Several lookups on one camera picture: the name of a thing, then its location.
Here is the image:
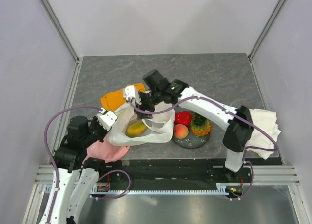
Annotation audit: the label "left aluminium frame post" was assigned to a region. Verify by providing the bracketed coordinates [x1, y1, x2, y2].
[39, 0, 80, 64]

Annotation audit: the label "pink cap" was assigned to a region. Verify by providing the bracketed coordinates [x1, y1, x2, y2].
[83, 141, 130, 163]

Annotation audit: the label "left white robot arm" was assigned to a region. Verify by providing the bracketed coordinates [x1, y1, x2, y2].
[40, 112, 117, 224]

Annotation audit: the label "white folded towel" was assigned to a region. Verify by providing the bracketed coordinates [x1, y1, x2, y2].
[246, 108, 281, 160]

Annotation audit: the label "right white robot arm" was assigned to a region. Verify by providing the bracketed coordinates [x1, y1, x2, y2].
[128, 70, 254, 182]

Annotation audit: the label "blue ceramic plate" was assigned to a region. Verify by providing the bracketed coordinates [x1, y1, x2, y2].
[172, 112, 210, 149]

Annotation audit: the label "right aluminium frame post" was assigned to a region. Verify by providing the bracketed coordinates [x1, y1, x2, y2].
[248, 0, 287, 62]

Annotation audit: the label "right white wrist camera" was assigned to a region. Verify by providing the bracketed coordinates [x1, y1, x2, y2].
[122, 85, 141, 105]

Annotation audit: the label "fake yellow green mango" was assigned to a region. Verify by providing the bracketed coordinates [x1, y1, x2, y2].
[126, 122, 147, 138]

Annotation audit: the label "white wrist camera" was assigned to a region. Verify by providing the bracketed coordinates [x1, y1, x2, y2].
[96, 108, 118, 131]
[122, 85, 141, 105]

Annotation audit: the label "aluminium frame post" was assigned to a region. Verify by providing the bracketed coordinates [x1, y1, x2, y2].
[39, 0, 80, 64]
[248, 0, 287, 62]

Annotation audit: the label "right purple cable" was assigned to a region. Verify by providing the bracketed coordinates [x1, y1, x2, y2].
[129, 97, 279, 200]

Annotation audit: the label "fake red bell pepper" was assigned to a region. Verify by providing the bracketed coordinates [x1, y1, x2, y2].
[175, 111, 193, 127]

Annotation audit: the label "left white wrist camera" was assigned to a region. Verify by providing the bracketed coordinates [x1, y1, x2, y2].
[96, 108, 118, 131]

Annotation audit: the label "white plastic bag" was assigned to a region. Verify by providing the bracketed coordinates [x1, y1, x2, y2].
[106, 103, 175, 146]

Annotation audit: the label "fake peach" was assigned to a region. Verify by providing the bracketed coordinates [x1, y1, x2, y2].
[173, 124, 189, 139]

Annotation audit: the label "purple cable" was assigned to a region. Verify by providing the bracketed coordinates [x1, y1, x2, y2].
[43, 106, 134, 224]
[129, 97, 279, 200]

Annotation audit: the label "slotted cable duct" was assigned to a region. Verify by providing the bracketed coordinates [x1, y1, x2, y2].
[90, 185, 229, 196]

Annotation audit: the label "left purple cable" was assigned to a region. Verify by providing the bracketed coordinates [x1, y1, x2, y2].
[43, 106, 134, 224]

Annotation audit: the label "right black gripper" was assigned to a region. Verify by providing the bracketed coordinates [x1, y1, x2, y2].
[134, 89, 162, 120]

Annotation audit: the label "orange cloth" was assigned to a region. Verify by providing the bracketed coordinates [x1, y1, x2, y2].
[101, 83, 146, 112]

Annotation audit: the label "fake fruit green leaves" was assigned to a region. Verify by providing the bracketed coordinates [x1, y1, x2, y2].
[190, 113, 211, 137]

